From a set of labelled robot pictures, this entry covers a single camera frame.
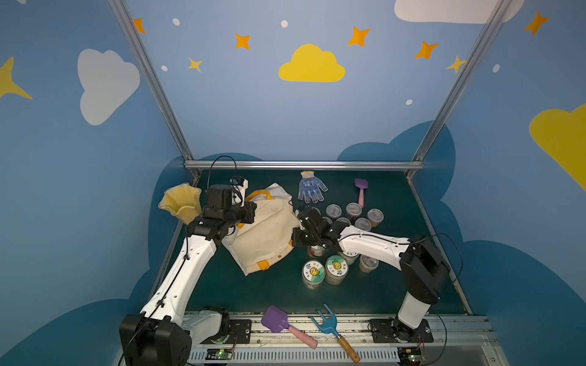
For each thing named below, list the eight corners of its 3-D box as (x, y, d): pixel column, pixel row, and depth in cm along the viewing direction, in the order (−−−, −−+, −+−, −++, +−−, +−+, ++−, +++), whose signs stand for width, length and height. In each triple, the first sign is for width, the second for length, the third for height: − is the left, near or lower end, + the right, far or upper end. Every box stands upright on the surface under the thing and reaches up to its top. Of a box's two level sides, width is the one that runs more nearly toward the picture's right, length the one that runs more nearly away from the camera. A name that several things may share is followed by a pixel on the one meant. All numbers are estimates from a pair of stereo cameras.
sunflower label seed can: (324, 285, 86) (327, 277, 79) (322, 264, 92) (325, 254, 85) (345, 285, 86) (350, 277, 79) (342, 264, 92) (347, 255, 85)
